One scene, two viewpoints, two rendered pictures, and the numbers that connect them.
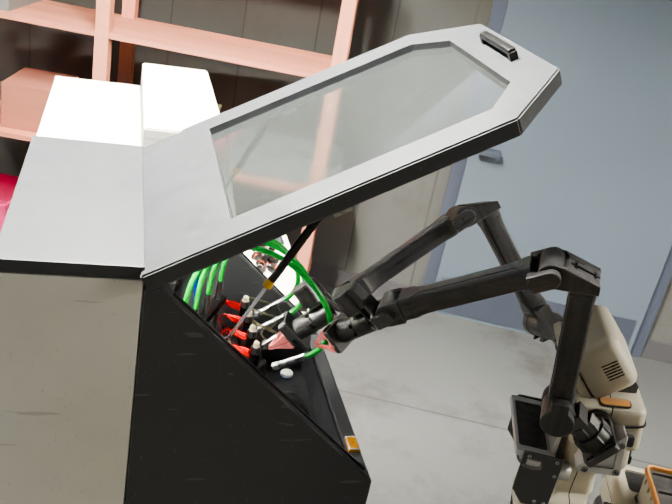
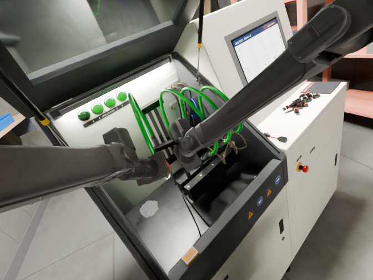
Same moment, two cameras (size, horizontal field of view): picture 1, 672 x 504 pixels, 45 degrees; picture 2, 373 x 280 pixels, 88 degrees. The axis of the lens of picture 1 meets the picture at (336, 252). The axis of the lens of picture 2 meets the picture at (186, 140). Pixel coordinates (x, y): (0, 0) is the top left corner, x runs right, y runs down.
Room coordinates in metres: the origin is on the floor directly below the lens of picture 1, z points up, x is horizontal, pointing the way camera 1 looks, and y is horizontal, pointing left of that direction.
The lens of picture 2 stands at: (1.74, -0.52, 1.57)
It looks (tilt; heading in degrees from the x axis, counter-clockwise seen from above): 30 degrees down; 78
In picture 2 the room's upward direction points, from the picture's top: 21 degrees counter-clockwise
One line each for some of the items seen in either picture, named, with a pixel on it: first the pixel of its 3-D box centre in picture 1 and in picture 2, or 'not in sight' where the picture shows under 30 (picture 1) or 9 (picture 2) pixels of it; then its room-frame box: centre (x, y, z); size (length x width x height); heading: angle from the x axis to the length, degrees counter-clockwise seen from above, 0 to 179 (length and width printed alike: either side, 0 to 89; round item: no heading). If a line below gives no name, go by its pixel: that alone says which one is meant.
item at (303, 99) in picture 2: (267, 254); (301, 100); (2.58, 0.24, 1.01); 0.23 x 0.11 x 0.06; 17
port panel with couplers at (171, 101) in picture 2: not in sight; (179, 104); (1.99, 0.48, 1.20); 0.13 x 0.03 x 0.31; 17
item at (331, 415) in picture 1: (328, 417); (236, 221); (1.90, -0.07, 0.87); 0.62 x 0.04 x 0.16; 17
